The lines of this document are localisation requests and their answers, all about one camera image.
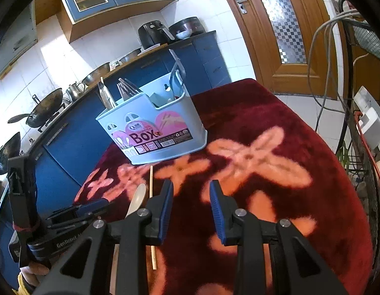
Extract small steel bowl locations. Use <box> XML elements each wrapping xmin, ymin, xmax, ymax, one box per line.
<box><xmin>119</xmin><ymin>48</ymin><xmax>141</xmax><ymax>64</ymax></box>

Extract white chopstick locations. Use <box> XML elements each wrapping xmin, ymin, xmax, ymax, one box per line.
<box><xmin>169</xmin><ymin>49</ymin><xmax>186</xmax><ymax>99</ymax></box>

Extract black air fryer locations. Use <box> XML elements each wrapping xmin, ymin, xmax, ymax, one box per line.
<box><xmin>138</xmin><ymin>20</ymin><xmax>175</xmax><ymax>49</ymax></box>

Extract range hood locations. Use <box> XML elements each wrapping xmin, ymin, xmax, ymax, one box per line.
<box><xmin>0</xmin><ymin>2</ymin><xmax>38</xmax><ymax>76</ymax></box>

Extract wooden door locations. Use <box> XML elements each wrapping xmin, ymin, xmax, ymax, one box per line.
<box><xmin>227</xmin><ymin>0</ymin><xmax>337</xmax><ymax>99</ymax></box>

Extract steel pitcher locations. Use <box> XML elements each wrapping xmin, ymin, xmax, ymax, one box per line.
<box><xmin>66</xmin><ymin>82</ymin><xmax>87</xmax><ymax>102</ymax></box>

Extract steel colander bowl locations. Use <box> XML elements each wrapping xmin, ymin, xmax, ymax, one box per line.
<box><xmin>81</xmin><ymin>62</ymin><xmax>111</xmax><ymax>86</ymax></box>

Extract grey cables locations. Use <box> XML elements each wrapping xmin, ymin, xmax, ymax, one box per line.
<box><xmin>306</xmin><ymin>7</ymin><xmax>372</xmax><ymax>133</ymax></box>

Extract black wok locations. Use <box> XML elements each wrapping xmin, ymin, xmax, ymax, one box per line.
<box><xmin>8</xmin><ymin>88</ymin><xmax>63</xmax><ymax>129</ymax></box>

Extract white small bowl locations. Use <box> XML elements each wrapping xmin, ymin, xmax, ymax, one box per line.
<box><xmin>176</xmin><ymin>29</ymin><xmax>193</xmax><ymax>40</ymax></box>

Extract yellow sleeve forearm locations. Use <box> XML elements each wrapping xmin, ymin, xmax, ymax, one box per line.
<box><xmin>13</xmin><ymin>273</ymin><xmax>35</xmax><ymax>295</ymax></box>

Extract red floral plush tablecloth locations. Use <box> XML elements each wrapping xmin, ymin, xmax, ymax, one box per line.
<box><xmin>75</xmin><ymin>79</ymin><xmax>373</xmax><ymax>294</ymax></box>

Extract beige plastic spoon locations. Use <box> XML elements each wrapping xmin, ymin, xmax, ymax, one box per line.
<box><xmin>126</xmin><ymin>183</ymin><xmax>147</xmax><ymax>217</ymax></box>

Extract light blue chopsticks box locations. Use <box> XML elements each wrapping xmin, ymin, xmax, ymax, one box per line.
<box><xmin>96</xmin><ymin>73</ymin><xmax>207</xmax><ymax>165</ymax></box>

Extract steel fork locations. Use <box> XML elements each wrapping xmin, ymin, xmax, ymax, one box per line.
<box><xmin>118</xmin><ymin>78</ymin><xmax>142</xmax><ymax>94</ymax></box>
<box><xmin>117</xmin><ymin>82</ymin><xmax>137</xmax><ymax>101</ymax></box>

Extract blue upper wall cabinets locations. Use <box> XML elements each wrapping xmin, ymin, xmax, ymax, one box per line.
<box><xmin>34</xmin><ymin>0</ymin><xmax>175</xmax><ymax>43</ymax></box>

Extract blue lower kitchen cabinets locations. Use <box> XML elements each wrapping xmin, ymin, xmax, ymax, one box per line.
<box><xmin>0</xmin><ymin>30</ymin><xmax>232</xmax><ymax>283</ymax></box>

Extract person's left hand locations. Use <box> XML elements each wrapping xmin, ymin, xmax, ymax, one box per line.
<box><xmin>20</xmin><ymin>262</ymin><xmax>50</xmax><ymax>287</ymax></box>

